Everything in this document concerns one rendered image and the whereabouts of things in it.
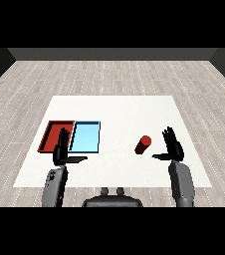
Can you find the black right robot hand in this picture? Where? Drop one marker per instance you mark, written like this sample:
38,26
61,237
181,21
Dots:
174,148

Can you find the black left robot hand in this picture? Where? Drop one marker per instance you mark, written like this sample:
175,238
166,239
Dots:
61,154

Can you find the red shallow open box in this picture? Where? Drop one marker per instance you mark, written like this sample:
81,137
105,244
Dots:
53,136

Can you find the light blue shallow open box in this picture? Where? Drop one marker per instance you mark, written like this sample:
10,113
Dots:
85,136

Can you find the red can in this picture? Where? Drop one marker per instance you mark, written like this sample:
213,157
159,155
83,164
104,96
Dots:
143,144

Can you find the dark grey robot body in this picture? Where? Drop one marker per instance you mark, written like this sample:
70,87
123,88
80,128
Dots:
112,200

